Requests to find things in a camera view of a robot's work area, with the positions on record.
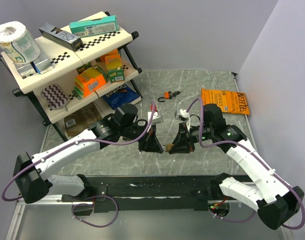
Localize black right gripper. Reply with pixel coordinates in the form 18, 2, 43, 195
167, 121, 213, 154

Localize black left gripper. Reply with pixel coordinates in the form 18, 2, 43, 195
120, 120, 164, 154

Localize silver blue small box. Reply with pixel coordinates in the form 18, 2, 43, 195
32, 54, 53, 75

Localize orange Kettle chip bag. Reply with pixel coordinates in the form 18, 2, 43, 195
201, 88, 250, 115

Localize orange padlock with keys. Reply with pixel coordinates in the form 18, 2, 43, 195
157, 90, 182, 103

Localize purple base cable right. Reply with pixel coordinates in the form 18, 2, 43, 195
209, 207, 256, 224

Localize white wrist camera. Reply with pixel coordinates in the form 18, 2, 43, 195
174, 108, 191, 130
147, 104, 163, 125

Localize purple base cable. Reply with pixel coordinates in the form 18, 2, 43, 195
71, 193, 121, 228
209, 207, 256, 224

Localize orange green sponge pack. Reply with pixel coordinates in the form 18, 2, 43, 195
74, 65, 108, 98

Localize teal toothpaste box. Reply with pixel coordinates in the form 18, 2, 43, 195
69, 15, 119, 38

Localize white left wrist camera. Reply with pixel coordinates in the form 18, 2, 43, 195
147, 104, 163, 125

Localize brass padlock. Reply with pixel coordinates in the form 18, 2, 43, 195
161, 143, 174, 153

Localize dark grey long box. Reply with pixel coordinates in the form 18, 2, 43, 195
38, 22, 83, 52

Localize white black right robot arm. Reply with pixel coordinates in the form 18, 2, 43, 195
168, 103, 305, 230

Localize blue Doritos chip bag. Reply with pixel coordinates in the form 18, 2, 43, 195
102, 84, 140, 110

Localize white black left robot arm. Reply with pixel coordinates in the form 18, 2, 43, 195
13, 103, 163, 204

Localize toilet paper roll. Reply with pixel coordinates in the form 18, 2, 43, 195
0, 21, 41, 65

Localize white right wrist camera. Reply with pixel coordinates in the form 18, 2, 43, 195
174, 108, 191, 130

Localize upright orange green box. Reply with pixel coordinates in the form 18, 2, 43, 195
105, 53, 125, 83

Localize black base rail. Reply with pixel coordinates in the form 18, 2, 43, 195
61, 173, 243, 213

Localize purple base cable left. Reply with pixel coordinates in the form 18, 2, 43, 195
71, 193, 121, 228

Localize cream three-tier shelf rack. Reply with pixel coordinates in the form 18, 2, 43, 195
0, 10, 143, 127

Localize brown cardboard box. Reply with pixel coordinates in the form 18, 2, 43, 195
64, 102, 102, 137

